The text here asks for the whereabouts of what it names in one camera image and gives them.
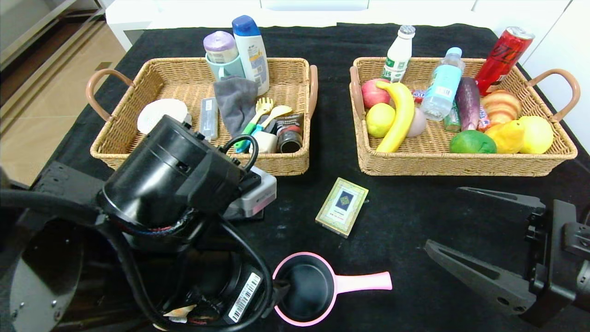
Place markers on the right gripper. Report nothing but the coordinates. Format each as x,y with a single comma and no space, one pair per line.
548,258

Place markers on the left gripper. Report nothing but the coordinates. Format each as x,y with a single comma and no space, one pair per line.
245,296

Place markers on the pink saucepan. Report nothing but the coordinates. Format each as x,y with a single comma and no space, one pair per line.
364,281

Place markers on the playing card box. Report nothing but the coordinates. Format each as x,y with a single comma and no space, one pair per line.
341,207

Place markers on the yellow banana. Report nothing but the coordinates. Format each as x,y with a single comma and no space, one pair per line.
401,115

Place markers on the clear water bottle blue cap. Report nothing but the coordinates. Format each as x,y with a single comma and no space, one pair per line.
442,87

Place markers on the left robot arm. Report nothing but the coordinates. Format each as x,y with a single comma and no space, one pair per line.
156,175

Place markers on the wicker basket with food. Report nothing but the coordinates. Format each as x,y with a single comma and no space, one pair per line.
415,163

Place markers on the wicker basket with household items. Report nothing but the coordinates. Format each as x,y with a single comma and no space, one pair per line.
286,163

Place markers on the dark cup in basket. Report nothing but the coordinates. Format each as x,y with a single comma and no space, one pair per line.
290,130

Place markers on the green lime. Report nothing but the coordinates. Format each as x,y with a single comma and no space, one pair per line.
470,143

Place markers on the yellow mango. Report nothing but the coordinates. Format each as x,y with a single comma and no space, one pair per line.
504,138

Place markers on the large yellow lemon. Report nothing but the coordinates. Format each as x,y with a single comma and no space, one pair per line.
538,134

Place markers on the orange snack packet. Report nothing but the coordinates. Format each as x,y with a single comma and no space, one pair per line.
484,121

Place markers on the green gum pack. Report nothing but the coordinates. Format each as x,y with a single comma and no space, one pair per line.
452,121

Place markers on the croissant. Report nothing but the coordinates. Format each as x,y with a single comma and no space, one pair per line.
501,107

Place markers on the pale pink round fruit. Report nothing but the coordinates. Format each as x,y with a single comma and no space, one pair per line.
418,123

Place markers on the purple eggplant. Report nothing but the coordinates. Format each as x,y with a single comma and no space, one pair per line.
468,101

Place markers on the small cream cup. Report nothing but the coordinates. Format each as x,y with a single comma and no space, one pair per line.
268,143

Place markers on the red chewy candy bar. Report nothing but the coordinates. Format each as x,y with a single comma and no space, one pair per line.
418,96

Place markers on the small yellow lemon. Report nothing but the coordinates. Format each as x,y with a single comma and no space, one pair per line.
378,121

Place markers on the red drink can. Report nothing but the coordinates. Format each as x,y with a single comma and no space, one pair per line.
502,59

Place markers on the black table cloth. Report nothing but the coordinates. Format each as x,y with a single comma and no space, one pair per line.
332,115

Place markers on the clear plastic case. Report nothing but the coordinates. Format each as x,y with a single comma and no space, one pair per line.
209,115

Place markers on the grey cloth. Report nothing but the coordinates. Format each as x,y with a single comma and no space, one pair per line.
235,105

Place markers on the red apple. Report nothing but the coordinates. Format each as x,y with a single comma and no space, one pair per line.
371,94

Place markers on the white cabinet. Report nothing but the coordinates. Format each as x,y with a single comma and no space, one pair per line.
567,55

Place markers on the white yogurt drink bottle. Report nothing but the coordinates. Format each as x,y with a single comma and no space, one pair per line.
398,50

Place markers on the white round container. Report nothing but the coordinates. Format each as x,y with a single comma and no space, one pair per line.
161,110

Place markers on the mint green mug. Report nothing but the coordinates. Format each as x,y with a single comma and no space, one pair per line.
229,69

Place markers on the white shampoo bottle blue cap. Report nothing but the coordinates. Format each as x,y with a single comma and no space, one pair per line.
251,50

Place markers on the purple lid jar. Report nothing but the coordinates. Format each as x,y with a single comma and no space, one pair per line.
220,45

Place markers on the white low bench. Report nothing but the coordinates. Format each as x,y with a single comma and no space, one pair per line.
133,20

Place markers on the grey metal shelf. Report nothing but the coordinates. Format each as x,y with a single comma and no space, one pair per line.
27,27

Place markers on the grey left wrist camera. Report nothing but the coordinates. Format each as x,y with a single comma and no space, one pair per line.
253,196

